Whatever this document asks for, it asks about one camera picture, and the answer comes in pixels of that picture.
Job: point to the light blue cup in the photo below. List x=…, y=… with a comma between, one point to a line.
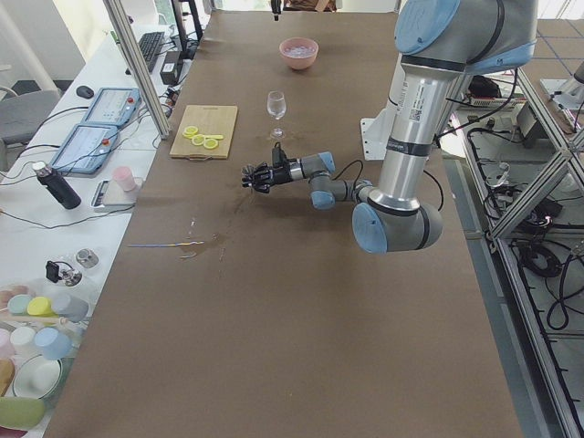
x=53, y=344

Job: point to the white green rimmed plate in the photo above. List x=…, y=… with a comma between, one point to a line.
x=37, y=378

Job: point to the blue teach pendant near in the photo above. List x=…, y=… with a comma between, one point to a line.
x=85, y=149

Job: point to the blue teach pendant far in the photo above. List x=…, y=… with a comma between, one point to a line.
x=113, y=106

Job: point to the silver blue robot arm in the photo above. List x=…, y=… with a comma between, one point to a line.
x=439, y=41

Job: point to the clear wine glass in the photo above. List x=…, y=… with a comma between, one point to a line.
x=276, y=107

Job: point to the aluminium frame post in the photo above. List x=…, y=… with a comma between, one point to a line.
x=137, y=65

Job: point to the yellow lemon slice near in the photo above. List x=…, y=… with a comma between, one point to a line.
x=210, y=144

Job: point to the bamboo cutting board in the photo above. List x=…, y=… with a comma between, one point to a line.
x=209, y=119

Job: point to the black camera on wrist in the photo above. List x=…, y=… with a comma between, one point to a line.
x=279, y=157

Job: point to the grey kitchen scale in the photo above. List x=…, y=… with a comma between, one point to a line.
x=109, y=196

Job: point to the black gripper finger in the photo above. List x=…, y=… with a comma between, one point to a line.
x=261, y=167
x=261, y=187
x=276, y=8

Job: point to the blue teach pendant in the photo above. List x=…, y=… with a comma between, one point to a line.
x=113, y=106
x=85, y=149

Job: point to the pink cup on scale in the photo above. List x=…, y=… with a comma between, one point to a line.
x=124, y=178

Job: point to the yellow lemon slice middle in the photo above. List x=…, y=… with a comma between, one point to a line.
x=198, y=140

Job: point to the yellow lemon slice far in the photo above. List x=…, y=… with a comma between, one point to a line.
x=190, y=131

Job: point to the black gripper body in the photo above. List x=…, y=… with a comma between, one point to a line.
x=279, y=175

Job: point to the steel cocktail jigger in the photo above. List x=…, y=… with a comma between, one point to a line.
x=248, y=173

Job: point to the yellow lemon slice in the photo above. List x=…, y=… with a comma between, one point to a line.
x=210, y=144
x=198, y=140
x=190, y=131

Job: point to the black water bottle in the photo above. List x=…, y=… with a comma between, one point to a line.
x=56, y=185

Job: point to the pink bowl of ice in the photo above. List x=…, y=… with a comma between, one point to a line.
x=299, y=53

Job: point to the black computer mouse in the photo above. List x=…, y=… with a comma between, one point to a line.
x=85, y=92

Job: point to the small steel cup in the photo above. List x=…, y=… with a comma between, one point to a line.
x=87, y=258

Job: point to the yellow cup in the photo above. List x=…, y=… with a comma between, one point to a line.
x=40, y=307

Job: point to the black keyboard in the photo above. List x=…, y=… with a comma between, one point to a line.
x=150, y=45

